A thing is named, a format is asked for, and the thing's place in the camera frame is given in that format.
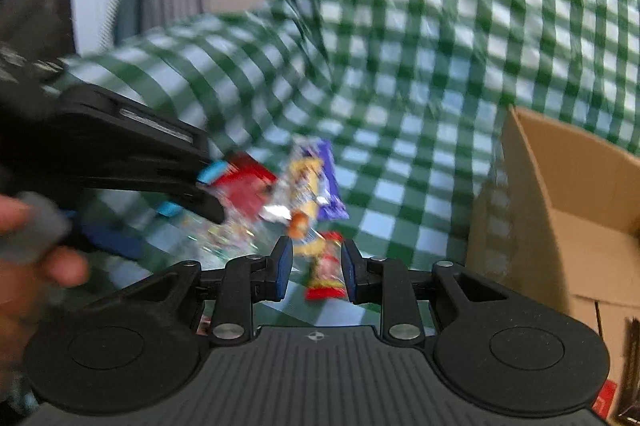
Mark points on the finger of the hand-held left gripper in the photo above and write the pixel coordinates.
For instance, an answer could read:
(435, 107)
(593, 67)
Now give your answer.
(214, 171)
(205, 203)

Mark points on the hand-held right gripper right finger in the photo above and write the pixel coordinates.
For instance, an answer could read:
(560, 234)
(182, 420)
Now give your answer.
(350, 271)

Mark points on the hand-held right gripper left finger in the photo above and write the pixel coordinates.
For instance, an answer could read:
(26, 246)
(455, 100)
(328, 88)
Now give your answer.
(282, 268)

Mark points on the red yellow snack packet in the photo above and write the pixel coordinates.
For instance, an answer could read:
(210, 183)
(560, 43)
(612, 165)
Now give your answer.
(326, 271)

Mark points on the cardboard box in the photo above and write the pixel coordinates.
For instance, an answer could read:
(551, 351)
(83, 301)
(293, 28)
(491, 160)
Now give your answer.
(575, 186)

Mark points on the person's left hand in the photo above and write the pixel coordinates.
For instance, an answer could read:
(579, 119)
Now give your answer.
(25, 296)

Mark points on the pile of colourful wrappers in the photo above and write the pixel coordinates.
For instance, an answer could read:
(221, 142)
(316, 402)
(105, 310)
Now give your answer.
(235, 231)

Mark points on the orange yellow snack packet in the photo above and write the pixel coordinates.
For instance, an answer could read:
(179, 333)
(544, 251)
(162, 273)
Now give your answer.
(305, 233)

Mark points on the purple snack packet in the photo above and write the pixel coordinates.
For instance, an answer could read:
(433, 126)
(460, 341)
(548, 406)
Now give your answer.
(331, 186)

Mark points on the green checked tablecloth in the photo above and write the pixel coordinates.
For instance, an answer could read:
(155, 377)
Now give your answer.
(400, 56)

